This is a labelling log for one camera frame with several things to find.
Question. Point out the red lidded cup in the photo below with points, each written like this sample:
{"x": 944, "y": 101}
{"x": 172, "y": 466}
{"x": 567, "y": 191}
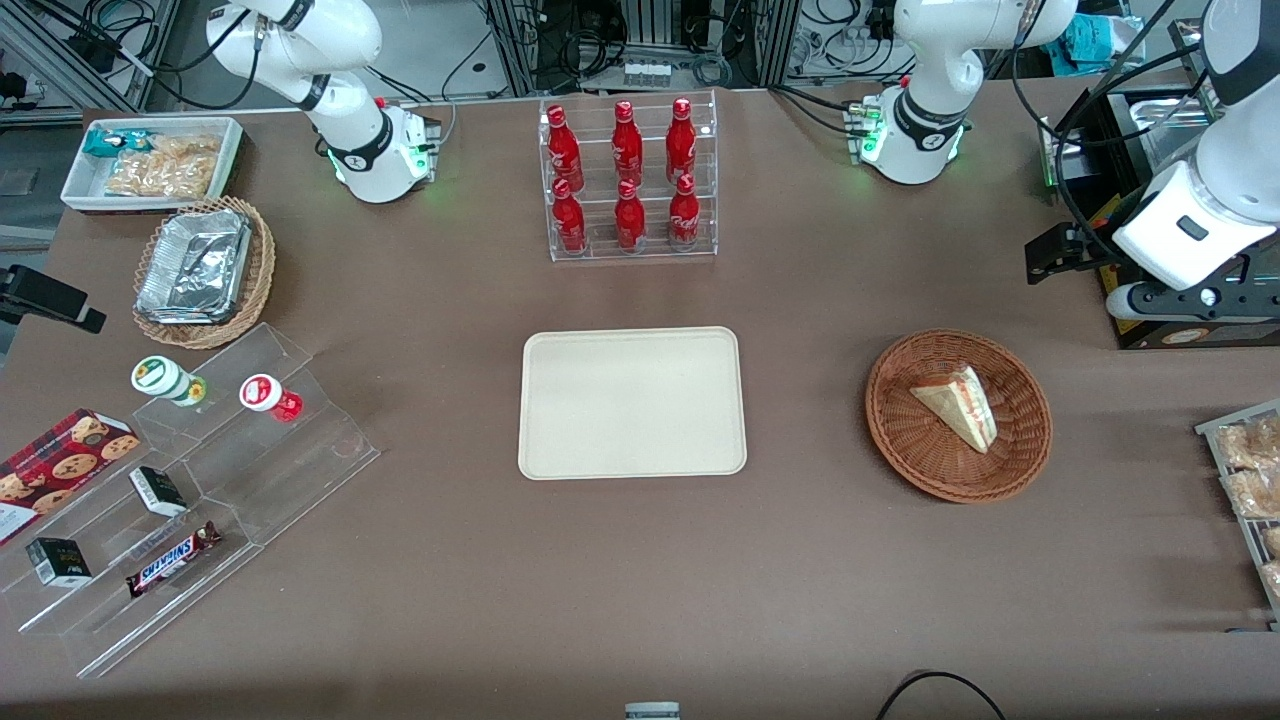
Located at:
{"x": 265, "y": 393}

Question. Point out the red cookie box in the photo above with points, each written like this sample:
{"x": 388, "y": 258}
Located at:
{"x": 55, "y": 465}

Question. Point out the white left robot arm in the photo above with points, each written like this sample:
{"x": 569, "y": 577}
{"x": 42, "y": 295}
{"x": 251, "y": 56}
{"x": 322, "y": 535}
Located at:
{"x": 920, "y": 130}

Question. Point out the brown wicker basket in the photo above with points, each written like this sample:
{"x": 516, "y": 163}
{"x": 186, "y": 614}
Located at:
{"x": 920, "y": 450}

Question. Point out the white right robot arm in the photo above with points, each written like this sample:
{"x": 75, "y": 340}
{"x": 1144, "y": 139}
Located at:
{"x": 365, "y": 150}

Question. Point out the Snickers chocolate bar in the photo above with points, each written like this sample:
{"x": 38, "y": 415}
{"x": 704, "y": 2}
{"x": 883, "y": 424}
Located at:
{"x": 170, "y": 560}

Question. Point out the wrapped bread bun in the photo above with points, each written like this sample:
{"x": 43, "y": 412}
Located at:
{"x": 1255, "y": 493}
{"x": 1250, "y": 445}

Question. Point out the clear bag of crackers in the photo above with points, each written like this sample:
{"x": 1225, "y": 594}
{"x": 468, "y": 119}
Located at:
{"x": 165, "y": 170}

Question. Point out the beige plastic tray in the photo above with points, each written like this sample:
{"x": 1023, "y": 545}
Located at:
{"x": 632, "y": 405}

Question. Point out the teal snack packet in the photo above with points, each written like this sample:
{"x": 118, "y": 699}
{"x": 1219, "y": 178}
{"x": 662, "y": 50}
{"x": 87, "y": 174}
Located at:
{"x": 108, "y": 143}

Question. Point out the green lidded cup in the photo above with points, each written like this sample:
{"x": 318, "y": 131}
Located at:
{"x": 160, "y": 377}

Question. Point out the white rectangular snack bin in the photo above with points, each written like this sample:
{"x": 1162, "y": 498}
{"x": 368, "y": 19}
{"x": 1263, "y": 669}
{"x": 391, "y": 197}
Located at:
{"x": 80, "y": 190}

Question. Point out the black clamp device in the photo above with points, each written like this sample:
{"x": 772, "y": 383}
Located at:
{"x": 45, "y": 295}

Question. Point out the stack of foil containers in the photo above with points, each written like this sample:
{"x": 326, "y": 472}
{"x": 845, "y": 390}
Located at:
{"x": 190, "y": 265}

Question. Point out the small black box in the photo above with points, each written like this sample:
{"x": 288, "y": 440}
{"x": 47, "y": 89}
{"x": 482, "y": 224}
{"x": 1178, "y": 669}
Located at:
{"x": 58, "y": 562}
{"x": 157, "y": 490}

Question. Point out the grey wrist camera black mount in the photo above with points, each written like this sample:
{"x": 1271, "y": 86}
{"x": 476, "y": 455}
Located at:
{"x": 1125, "y": 300}

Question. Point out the black food warmer machine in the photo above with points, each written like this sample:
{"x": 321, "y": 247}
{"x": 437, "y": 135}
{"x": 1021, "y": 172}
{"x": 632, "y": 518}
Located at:
{"x": 1160, "y": 335}

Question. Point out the clear acrylic bottle rack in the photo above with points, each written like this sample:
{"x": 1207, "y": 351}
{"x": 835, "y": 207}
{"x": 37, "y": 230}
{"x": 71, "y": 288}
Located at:
{"x": 650, "y": 215}

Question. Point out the triangular sandwich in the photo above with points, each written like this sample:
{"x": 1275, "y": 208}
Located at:
{"x": 960, "y": 405}

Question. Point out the light wicker basket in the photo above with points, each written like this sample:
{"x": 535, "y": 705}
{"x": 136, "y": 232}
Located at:
{"x": 258, "y": 270}

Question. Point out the red drink bottle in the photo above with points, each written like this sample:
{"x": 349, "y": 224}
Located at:
{"x": 630, "y": 220}
{"x": 569, "y": 220}
{"x": 684, "y": 215}
{"x": 563, "y": 150}
{"x": 681, "y": 142}
{"x": 627, "y": 145}

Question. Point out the clear acrylic stepped stand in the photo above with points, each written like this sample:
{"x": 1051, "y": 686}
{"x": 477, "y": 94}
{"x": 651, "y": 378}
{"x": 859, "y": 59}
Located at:
{"x": 290, "y": 480}

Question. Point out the small grey object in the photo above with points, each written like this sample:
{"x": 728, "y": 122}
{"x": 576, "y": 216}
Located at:
{"x": 652, "y": 711}

